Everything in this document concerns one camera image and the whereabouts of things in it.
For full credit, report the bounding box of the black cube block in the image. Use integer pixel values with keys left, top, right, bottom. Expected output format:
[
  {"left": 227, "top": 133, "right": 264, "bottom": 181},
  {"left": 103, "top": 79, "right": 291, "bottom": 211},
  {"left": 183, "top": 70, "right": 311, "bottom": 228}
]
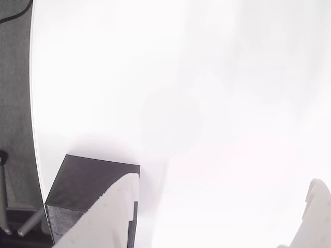
[{"left": 44, "top": 154, "right": 141, "bottom": 245}]

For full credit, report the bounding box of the grey metal bar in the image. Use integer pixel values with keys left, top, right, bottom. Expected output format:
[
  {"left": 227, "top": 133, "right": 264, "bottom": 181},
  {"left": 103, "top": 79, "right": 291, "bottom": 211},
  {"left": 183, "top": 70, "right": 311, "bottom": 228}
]
[
  {"left": 0, "top": 150, "right": 13, "bottom": 235},
  {"left": 17, "top": 208, "right": 45, "bottom": 236}
]

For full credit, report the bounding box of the black cable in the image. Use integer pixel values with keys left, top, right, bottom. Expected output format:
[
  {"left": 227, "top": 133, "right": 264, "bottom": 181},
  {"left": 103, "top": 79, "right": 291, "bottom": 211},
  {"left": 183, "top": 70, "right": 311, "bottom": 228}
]
[{"left": 0, "top": 0, "right": 34, "bottom": 23}]

